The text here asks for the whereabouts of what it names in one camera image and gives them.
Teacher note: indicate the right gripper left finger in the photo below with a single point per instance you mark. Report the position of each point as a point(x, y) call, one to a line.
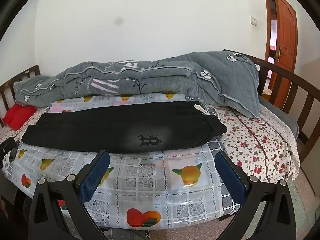
point(46, 220)

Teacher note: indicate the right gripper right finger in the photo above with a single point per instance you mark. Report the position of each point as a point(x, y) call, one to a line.
point(278, 218)

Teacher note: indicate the black striped pants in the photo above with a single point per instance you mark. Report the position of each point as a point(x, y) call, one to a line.
point(138, 128)

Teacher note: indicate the red pillow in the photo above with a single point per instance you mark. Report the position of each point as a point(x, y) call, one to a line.
point(18, 115)

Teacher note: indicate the red floral bed sheet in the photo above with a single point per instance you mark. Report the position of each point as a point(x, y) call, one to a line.
point(264, 147)

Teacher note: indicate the grey floral quilt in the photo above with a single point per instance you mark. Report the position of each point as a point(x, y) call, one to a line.
point(219, 78)

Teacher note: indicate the brown wooden door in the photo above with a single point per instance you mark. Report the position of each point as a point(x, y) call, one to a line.
point(282, 34)

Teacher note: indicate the white wall switch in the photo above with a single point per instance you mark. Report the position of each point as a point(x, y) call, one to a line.
point(253, 21)

